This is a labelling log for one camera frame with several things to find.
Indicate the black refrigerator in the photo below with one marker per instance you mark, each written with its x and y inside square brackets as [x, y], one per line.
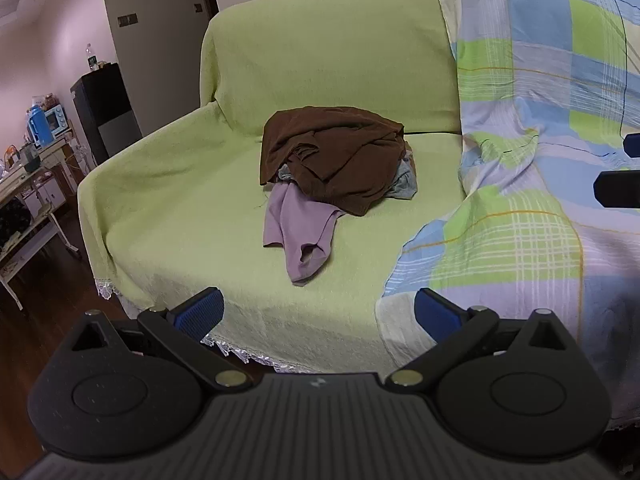
[102, 105]

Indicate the plaid bed sheet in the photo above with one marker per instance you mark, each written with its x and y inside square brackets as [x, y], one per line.
[530, 150]

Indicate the clear plastic bottle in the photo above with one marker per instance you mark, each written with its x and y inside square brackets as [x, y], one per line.
[91, 57]

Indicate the grey-blue garment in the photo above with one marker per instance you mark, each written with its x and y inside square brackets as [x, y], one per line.
[404, 182]

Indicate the brass wall switch panel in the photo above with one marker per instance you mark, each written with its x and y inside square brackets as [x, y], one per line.
[128, 20]

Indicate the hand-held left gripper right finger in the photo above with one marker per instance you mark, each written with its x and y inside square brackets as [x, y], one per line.
[436, 316]

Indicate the green covered sofa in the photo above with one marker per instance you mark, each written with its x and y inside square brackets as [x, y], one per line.
[200, 185]

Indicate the purple garment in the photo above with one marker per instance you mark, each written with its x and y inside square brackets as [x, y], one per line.
[300, 230]

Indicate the blue thermos jug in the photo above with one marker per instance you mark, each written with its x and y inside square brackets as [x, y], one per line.
[39, 127]

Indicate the white side table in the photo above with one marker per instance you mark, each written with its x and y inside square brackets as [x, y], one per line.
[30, 195]

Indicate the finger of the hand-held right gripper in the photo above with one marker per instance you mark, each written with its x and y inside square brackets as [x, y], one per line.
[620, 189]
[633, 144]

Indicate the brown garment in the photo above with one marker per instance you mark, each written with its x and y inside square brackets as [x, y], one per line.
[340, 160]

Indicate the white toaster oven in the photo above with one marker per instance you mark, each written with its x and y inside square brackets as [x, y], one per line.
[57, 120]

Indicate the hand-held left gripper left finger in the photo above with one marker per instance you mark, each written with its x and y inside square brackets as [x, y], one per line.
[200, 310]

